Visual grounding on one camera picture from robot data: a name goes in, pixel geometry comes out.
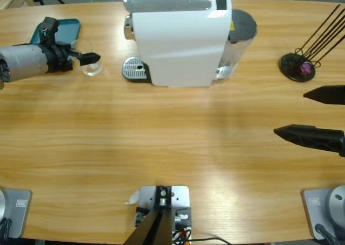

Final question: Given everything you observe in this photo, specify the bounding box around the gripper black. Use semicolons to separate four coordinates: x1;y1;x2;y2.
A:
40;41;101;74

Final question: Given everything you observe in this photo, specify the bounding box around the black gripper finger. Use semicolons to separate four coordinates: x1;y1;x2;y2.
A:
273;124;345;157
303;85;345;105

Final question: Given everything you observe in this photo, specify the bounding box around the clear glass cup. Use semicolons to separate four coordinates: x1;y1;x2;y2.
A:
70;39;104;77

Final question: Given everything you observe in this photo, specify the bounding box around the grey coffee machine lever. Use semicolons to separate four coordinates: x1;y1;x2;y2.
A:
122;0;213;13

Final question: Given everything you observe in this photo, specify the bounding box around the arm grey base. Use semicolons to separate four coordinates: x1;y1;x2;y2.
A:
0;188;33;239
301;185;345;241

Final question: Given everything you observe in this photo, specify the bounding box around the white capsule coffee machine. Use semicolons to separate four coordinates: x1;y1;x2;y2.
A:
123;0;233;89

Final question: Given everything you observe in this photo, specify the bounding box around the teal plastic tray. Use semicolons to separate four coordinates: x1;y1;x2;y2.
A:
30;18;81;48

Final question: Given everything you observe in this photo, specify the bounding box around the black capsule holder with rods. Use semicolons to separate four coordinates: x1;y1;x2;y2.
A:
279;4;345;83

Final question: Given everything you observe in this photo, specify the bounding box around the silver drip tray grid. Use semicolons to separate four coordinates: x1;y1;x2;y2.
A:
122;56;152;83

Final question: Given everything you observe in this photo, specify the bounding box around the clear water tank black lid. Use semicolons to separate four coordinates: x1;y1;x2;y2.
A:
215;9;259;81

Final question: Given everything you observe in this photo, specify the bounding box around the white tape tag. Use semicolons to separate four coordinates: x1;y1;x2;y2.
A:
124;190;140;205

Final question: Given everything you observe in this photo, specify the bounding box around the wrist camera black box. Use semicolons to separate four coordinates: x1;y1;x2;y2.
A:
37;16;60;48

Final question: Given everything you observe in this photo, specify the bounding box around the black base cable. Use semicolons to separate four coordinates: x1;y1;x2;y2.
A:
0;218;13;240
314;223;339;245

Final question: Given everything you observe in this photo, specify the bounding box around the thin black cable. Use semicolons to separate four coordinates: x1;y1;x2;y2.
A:
188;237;233;245

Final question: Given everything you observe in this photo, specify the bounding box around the white mount block dark post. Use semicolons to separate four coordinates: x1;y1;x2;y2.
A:
123;185;192;245

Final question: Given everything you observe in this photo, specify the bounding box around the orange cable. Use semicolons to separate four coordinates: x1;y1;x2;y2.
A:
172;227;192;242

